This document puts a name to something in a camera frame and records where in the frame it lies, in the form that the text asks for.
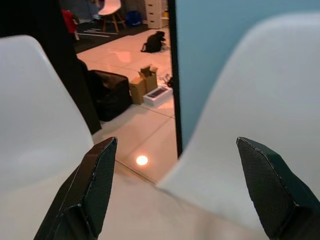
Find black partition frame post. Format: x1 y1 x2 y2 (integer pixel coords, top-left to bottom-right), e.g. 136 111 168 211
167 0 184 159

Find black backpack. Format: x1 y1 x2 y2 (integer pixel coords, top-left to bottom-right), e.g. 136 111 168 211
140 31 167 53

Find white plastic shell chair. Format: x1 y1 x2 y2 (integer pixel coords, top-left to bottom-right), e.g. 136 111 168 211
155 12 320 240
0 34 95 240

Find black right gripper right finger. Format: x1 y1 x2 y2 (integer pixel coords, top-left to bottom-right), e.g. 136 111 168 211
235 136 320 240

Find red cloth item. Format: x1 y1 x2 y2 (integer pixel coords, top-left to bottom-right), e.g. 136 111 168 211
61 9 78 34

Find white chair with wooden legs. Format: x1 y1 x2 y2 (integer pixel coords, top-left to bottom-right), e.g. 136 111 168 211
97 0 127 33

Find black floor mat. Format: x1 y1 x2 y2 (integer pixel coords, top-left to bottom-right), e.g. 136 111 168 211
74 21 154 55

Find black storage case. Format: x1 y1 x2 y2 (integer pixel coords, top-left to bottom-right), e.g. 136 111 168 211
88 69 134 123

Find closed brown cardboard box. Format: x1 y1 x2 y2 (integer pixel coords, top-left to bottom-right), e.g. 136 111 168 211
128 76 148 105

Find white flat keyboard box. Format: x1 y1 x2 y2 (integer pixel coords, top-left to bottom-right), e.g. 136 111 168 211
142 86 174 107

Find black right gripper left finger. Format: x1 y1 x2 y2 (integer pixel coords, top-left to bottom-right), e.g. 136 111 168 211
33 136 118 240

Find white drawer cabinet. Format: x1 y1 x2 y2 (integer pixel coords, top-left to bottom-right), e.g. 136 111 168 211
144 0 170 30

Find blue storage bin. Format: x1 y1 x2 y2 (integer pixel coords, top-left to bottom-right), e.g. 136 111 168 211
124 10 142 27

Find black tangled cables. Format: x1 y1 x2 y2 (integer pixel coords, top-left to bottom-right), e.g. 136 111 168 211
159 73 174 88

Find open brown cardboard box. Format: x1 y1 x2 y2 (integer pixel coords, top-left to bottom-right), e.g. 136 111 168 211
137 64 159 93

